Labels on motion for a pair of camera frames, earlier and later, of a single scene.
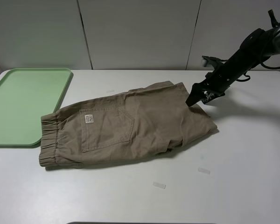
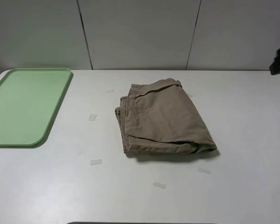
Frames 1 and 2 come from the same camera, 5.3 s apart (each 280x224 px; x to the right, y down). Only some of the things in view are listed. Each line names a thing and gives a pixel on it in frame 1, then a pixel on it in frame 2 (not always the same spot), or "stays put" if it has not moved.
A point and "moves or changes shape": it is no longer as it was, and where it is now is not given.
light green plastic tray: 20,99 stays put
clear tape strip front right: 204,170 stays put
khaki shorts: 121,125 moves or changes shape
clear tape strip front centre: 159,185 stays put
